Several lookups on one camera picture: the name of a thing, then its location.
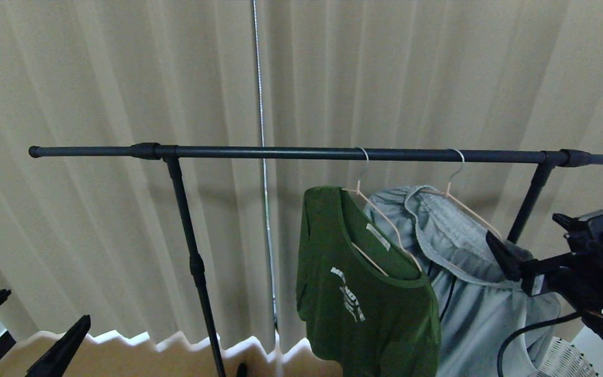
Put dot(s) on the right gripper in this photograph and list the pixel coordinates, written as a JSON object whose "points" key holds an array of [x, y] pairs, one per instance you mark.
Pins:
{"points": [[553, 275]]}

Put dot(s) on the pale grey shorts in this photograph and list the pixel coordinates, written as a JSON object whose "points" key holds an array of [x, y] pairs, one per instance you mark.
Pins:
{"points": [[479, 314]]}

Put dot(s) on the pink clothes hanger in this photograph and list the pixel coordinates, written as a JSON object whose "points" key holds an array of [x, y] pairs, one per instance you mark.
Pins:
{"points": [[358, 184], [447, 187]]}

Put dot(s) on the green printed shirt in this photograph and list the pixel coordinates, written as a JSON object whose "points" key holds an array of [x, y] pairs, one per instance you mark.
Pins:
{"points": [[375, 324]]}

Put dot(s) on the white laundry basket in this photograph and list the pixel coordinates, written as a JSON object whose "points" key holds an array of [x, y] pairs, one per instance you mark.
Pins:
{"points": [[563, 358]]}

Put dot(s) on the black clothes rack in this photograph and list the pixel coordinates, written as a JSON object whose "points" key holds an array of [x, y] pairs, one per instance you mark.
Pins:
{"points": [[280, 152]]}

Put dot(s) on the beige curtain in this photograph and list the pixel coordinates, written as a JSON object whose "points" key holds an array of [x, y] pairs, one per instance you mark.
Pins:
{"points": [[97, 78]]}

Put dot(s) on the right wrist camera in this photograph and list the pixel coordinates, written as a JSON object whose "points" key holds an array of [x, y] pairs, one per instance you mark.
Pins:
{"points": [[600, 233]]}

